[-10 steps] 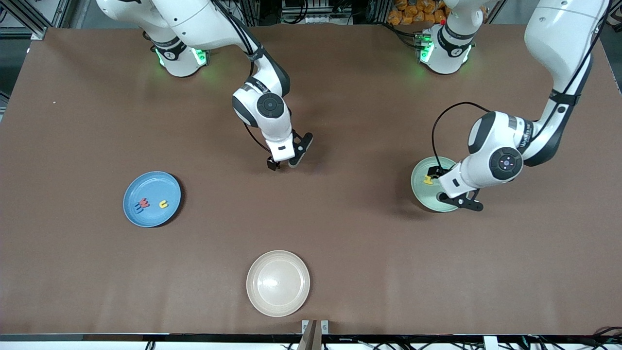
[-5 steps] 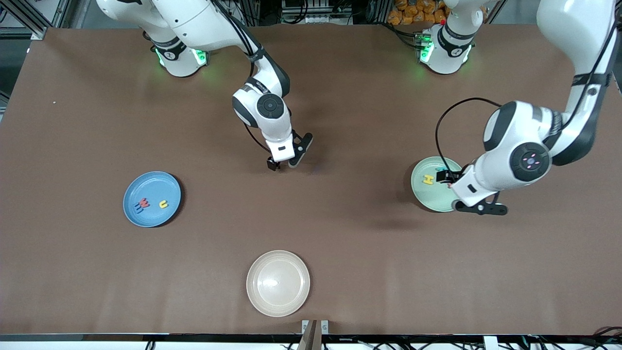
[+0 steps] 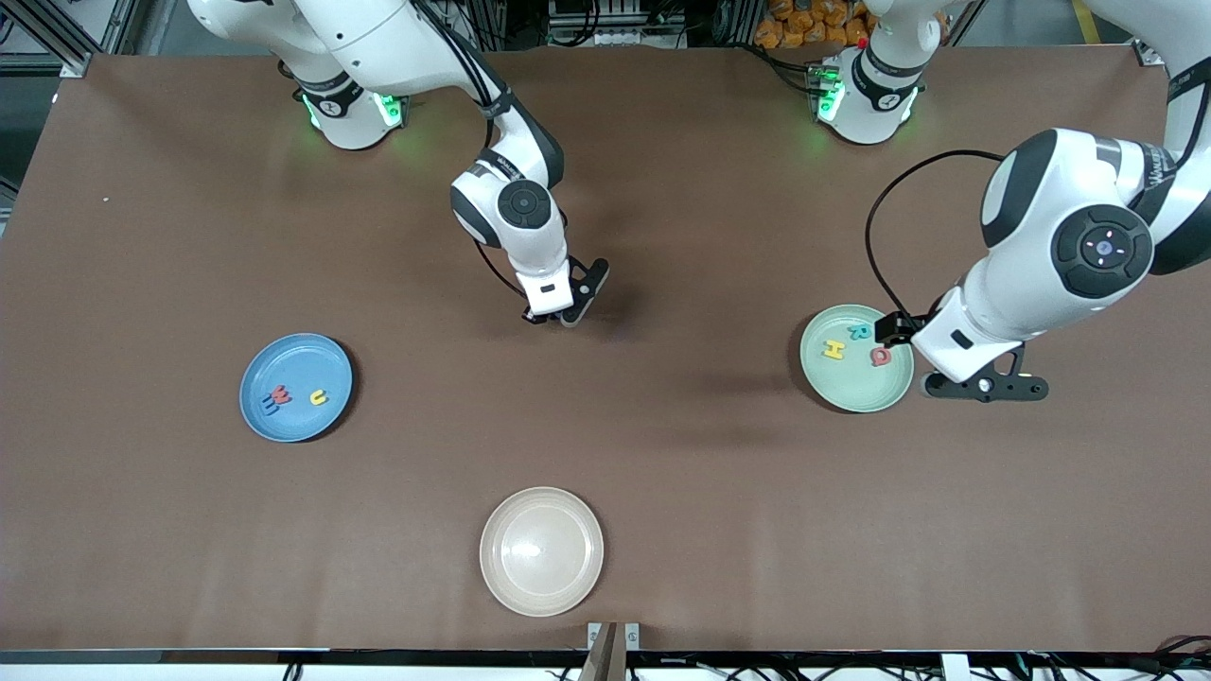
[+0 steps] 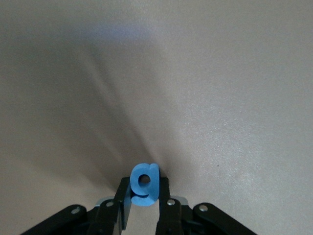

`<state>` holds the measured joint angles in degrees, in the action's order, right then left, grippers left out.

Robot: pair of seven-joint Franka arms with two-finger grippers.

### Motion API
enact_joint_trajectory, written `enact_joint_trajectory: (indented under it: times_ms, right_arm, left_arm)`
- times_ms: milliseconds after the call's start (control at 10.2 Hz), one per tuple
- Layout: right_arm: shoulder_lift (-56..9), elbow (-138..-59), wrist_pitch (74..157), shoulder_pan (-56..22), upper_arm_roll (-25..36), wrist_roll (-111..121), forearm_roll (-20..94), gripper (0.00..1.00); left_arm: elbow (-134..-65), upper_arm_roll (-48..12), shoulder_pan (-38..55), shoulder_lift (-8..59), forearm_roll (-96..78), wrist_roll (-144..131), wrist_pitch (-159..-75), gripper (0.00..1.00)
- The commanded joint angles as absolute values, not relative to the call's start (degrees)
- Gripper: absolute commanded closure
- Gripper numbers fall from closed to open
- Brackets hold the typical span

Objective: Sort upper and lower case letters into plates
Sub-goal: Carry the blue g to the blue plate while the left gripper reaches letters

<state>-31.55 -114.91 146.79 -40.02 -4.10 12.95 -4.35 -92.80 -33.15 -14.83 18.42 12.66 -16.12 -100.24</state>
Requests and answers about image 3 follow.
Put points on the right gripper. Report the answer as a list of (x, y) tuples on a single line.
[(538, 319)]

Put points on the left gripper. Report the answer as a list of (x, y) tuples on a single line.
[(893, 328)]

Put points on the red foam letter Q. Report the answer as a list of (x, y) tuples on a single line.
[(881, 356)]

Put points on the teal foam letter R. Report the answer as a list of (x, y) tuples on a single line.
[(860, 332)]

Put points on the yellow foam letter H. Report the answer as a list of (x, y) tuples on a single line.
[(833, 350)]

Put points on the blue foam letter E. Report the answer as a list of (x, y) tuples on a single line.
[(272, 406)]

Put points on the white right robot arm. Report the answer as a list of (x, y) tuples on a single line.
[(359, 38)]

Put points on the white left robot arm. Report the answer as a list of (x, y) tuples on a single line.
[(1041, 208)]

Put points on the green plate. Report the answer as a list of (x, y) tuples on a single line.
[(851, 388)]

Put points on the brown paper table cover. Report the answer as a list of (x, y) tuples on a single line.
[(662, 454)]

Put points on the blue plate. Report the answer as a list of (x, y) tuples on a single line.
[(303, 364)]

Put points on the white socket strip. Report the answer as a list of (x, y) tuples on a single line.
[(605, 38)]

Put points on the beige plate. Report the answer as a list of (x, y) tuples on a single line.
[(541, 551)]

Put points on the white power strip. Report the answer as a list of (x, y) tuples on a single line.
[(435, 14)]

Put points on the pile of orange bags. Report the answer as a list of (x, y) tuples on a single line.
[(804, 24)]

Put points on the aluminium frame profile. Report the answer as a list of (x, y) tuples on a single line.
[(76, 64), (1147, 55)]

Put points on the metal bracket with post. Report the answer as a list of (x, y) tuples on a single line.
[(613, 648)]

